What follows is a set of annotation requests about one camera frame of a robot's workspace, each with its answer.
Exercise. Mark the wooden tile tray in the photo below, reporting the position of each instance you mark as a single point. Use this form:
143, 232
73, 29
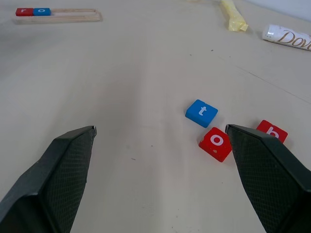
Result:
73, 16

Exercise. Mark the red letter b tile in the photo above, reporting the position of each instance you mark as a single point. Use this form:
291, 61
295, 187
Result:
273, 131

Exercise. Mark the yellow wrapped packet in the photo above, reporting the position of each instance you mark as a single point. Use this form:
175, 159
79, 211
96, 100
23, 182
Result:
234, 18

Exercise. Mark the white Dove package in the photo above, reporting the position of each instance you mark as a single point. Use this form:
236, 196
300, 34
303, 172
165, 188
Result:
286, 36

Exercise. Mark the red letter o tile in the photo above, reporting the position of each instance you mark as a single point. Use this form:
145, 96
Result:
215, 144

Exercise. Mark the blue letter t tile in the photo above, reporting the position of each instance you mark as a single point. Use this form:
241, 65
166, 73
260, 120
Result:
201, 113

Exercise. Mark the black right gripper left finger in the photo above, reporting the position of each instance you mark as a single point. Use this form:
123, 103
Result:
51, 174

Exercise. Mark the blue letter o tile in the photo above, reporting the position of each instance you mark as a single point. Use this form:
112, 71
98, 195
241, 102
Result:
41, 11

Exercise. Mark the red letter r tile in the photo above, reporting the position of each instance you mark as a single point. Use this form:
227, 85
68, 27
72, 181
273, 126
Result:
24, 11

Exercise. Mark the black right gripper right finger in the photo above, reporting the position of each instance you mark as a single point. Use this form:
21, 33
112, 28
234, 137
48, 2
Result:
264, 174

